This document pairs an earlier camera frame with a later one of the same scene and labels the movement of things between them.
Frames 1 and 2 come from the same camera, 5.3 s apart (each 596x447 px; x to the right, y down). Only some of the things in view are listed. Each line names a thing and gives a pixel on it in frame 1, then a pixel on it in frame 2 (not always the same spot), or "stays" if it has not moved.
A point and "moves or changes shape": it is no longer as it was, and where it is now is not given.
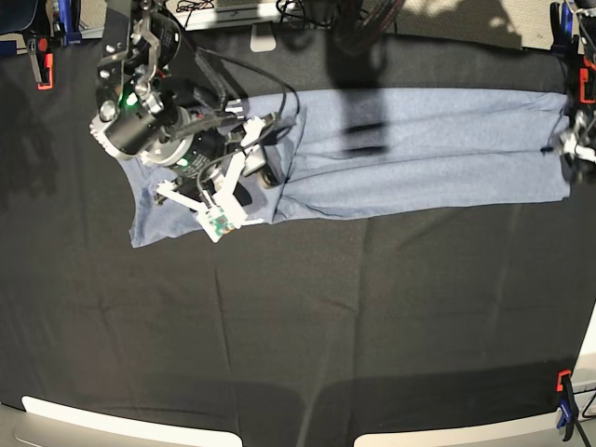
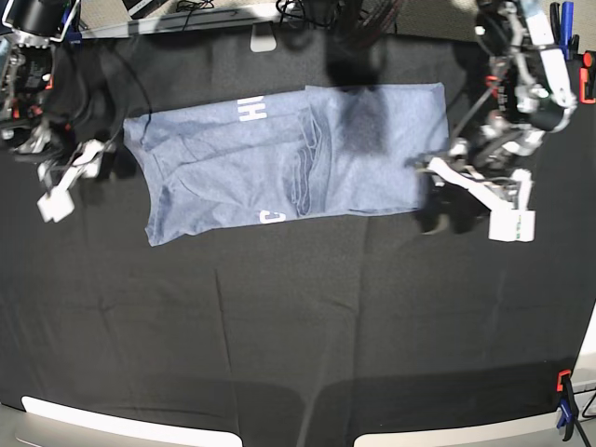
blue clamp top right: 562,31 stays
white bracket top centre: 263,37 stays
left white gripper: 221,214 -> 59,203
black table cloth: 463,322 stays
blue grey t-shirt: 347,151 moves or changes shape
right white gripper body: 578,151 -> 508,222
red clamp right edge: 583,78 stays
